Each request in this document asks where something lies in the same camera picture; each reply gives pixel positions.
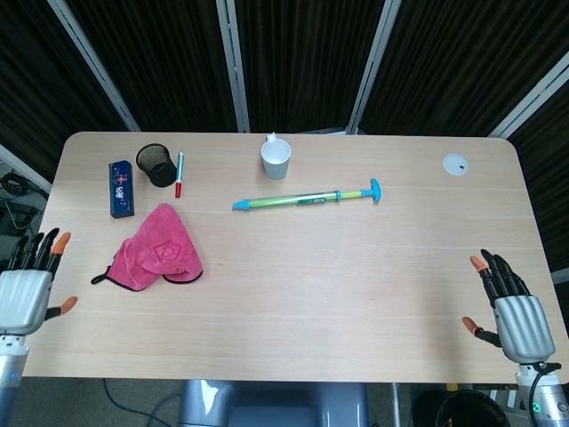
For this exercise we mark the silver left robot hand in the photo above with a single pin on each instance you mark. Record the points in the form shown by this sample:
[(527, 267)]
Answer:
[(22, 293)]

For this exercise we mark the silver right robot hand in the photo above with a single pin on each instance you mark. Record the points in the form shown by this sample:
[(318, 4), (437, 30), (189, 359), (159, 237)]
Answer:
[(522, 324)]

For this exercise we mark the pink cloth with black trim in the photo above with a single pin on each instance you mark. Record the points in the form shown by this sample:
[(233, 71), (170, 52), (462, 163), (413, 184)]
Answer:
[(162, 249)]

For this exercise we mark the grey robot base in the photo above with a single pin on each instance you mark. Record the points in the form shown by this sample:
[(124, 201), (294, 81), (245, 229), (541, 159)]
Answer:
[(273, 405)]

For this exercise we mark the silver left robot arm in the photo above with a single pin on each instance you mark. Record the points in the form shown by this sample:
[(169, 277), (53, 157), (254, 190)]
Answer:
[(11, 373)]

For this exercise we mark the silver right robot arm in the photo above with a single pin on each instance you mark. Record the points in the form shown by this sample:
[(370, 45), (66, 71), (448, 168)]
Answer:
[(549, 391)]

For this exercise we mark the black waste bin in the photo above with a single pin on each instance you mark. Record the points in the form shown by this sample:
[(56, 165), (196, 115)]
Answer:
[(462, 409)]

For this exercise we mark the dark blue printed box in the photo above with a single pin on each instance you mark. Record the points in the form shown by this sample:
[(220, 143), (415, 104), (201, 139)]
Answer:
[(121, 189)]

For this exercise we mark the white round table grommet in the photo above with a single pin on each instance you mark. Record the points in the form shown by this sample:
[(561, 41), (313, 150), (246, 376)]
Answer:
[(456, 164)]

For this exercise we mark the black mesh pen holder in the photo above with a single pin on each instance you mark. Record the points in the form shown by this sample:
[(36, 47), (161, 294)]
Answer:
[(157, 169)]

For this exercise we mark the red and green marker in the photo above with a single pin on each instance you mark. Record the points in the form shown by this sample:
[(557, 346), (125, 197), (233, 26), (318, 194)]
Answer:
[(179, 175)]

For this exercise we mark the dark pleated curtain panel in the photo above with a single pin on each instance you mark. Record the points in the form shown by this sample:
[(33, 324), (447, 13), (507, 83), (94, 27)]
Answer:
[(40, 75), (467, 58), (306, 62), (173, 62)]

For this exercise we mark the green and blue water squirter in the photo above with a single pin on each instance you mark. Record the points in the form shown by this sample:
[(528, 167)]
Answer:
[(302, 200)]

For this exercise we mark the white plastic cup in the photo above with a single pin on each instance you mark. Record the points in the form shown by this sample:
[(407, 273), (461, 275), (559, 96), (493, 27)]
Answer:
[(275, 160)]

